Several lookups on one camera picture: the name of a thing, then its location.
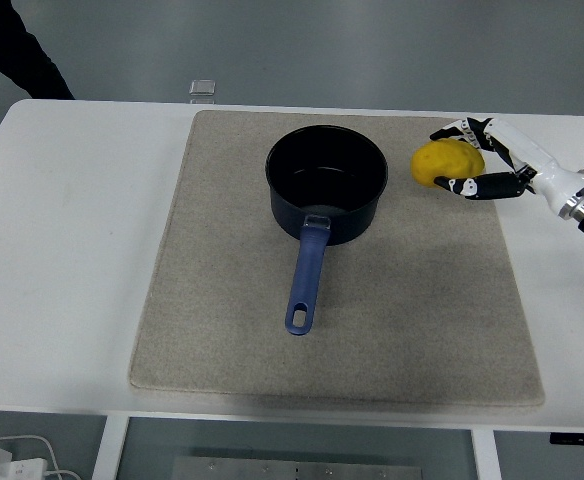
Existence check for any blue pot with handle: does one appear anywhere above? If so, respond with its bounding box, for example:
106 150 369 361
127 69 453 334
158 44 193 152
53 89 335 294
265 124 390 336

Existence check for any white table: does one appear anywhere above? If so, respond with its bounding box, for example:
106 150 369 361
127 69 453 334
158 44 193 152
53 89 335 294
0 98 584 480

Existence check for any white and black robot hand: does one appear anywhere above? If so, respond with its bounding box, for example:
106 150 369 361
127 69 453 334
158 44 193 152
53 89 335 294
429 115 584 222

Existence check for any small clear floor box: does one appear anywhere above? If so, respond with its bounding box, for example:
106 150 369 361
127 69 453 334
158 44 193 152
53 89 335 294
188 78 219 105

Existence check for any white power strip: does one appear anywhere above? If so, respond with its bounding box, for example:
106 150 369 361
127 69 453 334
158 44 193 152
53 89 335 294
0 447 49 480

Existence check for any beige fabric mat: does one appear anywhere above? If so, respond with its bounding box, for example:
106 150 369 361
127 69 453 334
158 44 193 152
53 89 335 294
129 109 546 408

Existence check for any white cable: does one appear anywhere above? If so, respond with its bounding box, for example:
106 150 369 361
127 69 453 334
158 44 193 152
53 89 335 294
0 434 81 480

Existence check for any person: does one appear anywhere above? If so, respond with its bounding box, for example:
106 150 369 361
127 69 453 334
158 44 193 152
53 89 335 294
0 0 76 170

